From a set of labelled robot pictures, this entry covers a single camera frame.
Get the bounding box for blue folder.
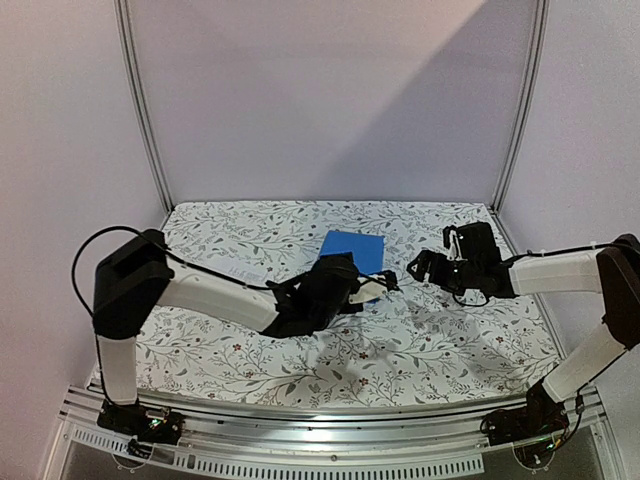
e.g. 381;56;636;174
317;230;385;309

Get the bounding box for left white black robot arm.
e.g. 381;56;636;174
92;229;398;407

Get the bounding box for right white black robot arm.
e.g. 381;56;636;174
407;224;639;418

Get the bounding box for white printed paper sheets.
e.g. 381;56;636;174
216;257;269;286

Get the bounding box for floral patterned table mat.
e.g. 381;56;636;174
137;201;560;409

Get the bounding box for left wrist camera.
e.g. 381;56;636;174
306;254;359;303

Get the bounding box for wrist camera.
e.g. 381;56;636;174
443;222;501;265
306;254;359;303

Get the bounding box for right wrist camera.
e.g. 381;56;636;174
443;222;501;265

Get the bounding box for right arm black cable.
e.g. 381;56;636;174
452;242;619;307

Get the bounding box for aluminium front rail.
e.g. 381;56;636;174
50;384;617;463

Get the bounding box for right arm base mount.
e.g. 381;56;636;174
479;394;585;472

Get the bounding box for perforated white cable tray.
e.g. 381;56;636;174
60;427;485;479

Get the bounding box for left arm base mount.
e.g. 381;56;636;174
97;400;186;459

